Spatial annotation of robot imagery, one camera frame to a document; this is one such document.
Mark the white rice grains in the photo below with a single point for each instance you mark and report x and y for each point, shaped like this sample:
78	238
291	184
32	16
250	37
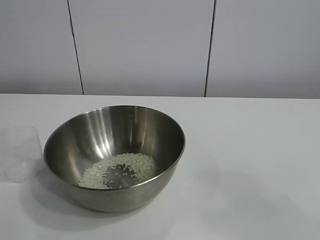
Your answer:
145	165

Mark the stainless steel mixing bowl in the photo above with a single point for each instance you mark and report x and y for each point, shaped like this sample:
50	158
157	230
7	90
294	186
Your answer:
112	140

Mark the clear plastic measuring cup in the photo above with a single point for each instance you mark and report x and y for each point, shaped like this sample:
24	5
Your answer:
22	152

